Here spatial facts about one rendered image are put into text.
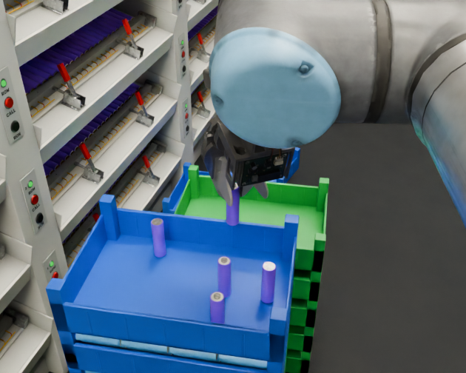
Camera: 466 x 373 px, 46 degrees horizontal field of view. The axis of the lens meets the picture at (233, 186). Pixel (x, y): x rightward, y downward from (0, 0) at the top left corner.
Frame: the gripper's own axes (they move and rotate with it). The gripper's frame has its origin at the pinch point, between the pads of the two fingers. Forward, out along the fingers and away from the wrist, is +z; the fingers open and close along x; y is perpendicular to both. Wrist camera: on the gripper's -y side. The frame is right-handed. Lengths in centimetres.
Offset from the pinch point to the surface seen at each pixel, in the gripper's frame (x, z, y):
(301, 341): 19, 52, 4
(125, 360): -18.4, 16.0, 12.7
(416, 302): 56, 65, -1
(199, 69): 25, 52, -88
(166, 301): -11.3, 12.7, 7.5
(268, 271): 1.6, 5.1, 11.0
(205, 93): 31, 72, -99
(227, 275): -3.1, 8.0, 8.6
